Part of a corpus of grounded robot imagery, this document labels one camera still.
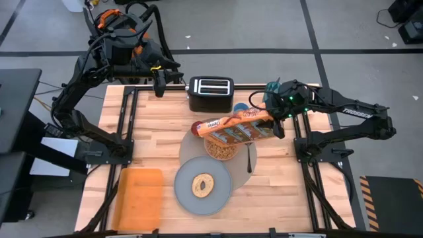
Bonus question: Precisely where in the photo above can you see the black desk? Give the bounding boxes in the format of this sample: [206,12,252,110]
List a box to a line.
[0,68,89,222]

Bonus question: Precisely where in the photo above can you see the brown cereal pieces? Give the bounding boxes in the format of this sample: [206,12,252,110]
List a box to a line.
[207,140,237,160]

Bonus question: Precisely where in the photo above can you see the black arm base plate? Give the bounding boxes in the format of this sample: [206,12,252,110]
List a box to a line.
[293,136,354,163]
[75,138,135,165]

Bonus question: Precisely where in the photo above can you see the orange shop vacuum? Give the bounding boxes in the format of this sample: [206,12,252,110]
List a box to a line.
[87,9,165,75]

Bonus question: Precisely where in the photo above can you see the black aluminium table frame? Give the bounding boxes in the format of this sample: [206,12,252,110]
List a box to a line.
[79,84,356,232]

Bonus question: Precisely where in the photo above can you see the black power adapter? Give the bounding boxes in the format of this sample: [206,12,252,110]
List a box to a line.
[44,122,69,139]

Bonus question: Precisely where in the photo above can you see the blue plastic cup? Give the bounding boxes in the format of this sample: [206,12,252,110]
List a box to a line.
[233,102,250,115]

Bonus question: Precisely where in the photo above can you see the white paper sheet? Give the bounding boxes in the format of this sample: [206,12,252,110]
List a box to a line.
[29,137,79,177]

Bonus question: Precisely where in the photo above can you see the white bucket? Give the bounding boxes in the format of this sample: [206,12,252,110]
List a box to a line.
[61,0,85,13]

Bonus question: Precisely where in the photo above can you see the black equipment box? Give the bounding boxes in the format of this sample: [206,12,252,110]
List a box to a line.
[388,0,423,45]

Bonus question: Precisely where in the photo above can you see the black spoon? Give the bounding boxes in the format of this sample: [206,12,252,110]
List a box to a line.
[245,142,254,175]

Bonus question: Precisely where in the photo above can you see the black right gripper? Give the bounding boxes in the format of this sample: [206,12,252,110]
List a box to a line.
[263,92,291,139]

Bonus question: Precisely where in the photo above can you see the translucent orange plastic bin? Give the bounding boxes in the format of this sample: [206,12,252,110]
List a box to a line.
[111,167,165,232]

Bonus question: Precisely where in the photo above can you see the pink plastic bowl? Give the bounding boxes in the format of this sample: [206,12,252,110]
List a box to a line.
[204,138,239,162]

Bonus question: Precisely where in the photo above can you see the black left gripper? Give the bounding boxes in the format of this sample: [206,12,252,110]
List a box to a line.
[144,41,184,99]

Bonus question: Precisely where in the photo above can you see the black vacuum hose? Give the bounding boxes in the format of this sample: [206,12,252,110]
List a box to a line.
[124,1,182,84]

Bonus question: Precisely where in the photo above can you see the grey round plate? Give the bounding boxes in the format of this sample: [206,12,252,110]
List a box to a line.
[174,155,233,217]
[178,128,258,192]

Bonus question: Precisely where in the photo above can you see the orange illustrated cereal box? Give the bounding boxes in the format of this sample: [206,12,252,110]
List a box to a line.
[197,102,277,148]

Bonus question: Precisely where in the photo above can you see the yellow floor cable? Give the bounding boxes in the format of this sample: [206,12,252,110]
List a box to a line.
[32,97,54,112]

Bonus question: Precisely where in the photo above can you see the black hazard-striped floor mat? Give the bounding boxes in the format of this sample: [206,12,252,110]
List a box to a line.
[359,175,423,236]

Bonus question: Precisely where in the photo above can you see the black two-slot toaster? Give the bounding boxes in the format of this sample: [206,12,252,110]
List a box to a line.
[186,76,235,114]

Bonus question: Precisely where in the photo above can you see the toasted bagel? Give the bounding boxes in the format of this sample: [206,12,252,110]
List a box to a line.
[192,173,215,199]

